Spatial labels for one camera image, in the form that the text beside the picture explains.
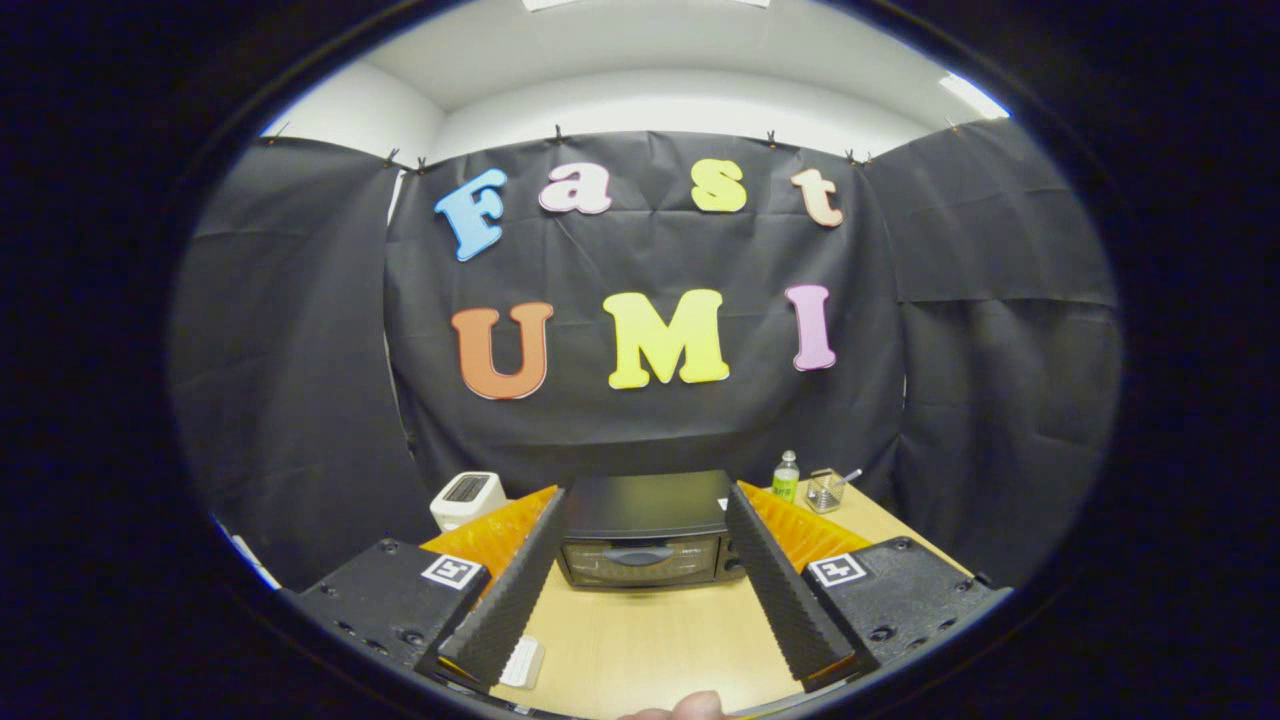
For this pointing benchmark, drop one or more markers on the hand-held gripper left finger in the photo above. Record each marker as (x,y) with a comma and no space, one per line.
(510,590)

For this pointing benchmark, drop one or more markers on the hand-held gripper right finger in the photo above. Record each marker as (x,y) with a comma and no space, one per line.
(785,590)

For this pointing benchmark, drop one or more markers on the black toaster oven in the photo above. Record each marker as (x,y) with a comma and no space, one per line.
(645,505)

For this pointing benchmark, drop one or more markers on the white pop-up toaster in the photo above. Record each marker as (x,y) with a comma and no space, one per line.
(465,505)

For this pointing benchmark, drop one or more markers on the small white tray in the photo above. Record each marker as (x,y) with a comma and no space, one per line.
(523,663)

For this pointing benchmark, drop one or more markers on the clear glass cup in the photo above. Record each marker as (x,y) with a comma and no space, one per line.
(822,495)

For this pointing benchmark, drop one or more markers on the small green drink bottle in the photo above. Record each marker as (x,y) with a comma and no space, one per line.
(786,482)

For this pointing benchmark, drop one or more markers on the metal spoon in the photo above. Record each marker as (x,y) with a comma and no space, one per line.
(850,478)

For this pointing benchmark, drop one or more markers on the black backdrop cloth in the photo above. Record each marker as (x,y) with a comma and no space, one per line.
(620,420)

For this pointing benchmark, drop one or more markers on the small ceiling light panel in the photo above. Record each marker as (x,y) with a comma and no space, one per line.
(972,96)

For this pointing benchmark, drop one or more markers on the long ceiling light panel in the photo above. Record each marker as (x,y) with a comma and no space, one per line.
(560,3)

